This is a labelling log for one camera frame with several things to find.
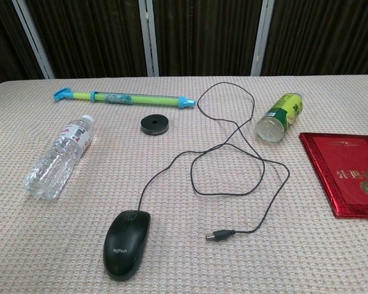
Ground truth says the black tape roll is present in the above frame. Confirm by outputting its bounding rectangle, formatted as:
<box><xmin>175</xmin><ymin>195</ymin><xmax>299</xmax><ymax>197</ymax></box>
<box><xmin>140</xmin><ymin>116</ymin><xmax>170</xmax><ymax>137</ymax></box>

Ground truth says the blue green toy water pump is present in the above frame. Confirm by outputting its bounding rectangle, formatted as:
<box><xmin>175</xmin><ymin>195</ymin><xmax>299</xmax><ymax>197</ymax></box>
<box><xmin>53</xmin><ymin>87</ymin><xmax>197</xmax><ymax>111</ymax></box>

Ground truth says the green label tea bottle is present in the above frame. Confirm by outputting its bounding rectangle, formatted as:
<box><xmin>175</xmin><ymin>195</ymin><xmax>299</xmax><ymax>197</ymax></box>
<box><xmin>256</xmin><ymin>92</ymin><xmax>305</xmax><ymax>143</ymax></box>

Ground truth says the dark ribbed partition panel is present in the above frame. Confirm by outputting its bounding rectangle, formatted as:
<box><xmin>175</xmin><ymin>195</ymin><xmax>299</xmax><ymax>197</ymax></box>
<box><xmin>153</xmin><ymin>0</ymin><xmax>263</xmax><ymax>77</ymax></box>
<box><xmin>261</xmin><ymin>0</ymin><xmax>368</xmax><ymax>76</ymax></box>
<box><xmin>26</xmin><ymin>0</ymin><xmax>149</xmax><ymax>79</ymax></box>
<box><xmin>0</xmin><ymin>0</ymin><xmax>46</xmax><ymax>88</ymax></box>

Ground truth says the clear plastic water bottle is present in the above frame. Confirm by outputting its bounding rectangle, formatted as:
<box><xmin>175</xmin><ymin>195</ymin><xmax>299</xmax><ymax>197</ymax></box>
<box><xmin>23</xmin><ymin>115</ymin><xmax>96</xmax><ymax>200</ymax></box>

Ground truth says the beige woven tablecloth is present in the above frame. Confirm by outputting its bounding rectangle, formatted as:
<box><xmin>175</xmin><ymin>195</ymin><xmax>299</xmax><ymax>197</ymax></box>
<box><xmin>0</xmin><ymin>73</ymin><xmax>368</xmax><ymax>294</ymax></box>

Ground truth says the red foil certificate book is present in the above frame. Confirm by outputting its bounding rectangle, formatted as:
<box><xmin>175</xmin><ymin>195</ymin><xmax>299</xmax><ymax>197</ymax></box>
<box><xmin>299</xmin><ymin>132</ymin><xmax>368</xmax><ymax>220</ymax></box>

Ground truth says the black mouse cable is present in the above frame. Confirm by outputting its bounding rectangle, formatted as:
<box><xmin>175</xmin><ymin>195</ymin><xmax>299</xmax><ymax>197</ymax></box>
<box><xmin>137</xmin><ymin>81</ymin><xmax>291</xmax><ymax>243</ymax></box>

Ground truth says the white partition frame post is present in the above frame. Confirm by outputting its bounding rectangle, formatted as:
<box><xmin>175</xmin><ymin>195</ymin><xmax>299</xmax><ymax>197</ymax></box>
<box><xmin>139</xmin><ymin>0</ymin><xmax>159</xmax><ymax>77</ymax></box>
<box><xmin>250</xmin><ymin>0</ymin><xmax>275</xmax><ymax>77</ymax></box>
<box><xmin>12</xmin><ymin>0</ymin><xmax>55</xmax><ymax>79</ymax></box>

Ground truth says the black wired computer mouse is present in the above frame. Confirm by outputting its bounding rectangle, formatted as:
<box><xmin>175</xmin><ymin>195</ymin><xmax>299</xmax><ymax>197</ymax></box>
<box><xmin>102</xmin><ymin>209</ymin><xmax>151</xmax><ymax>282</ymax></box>

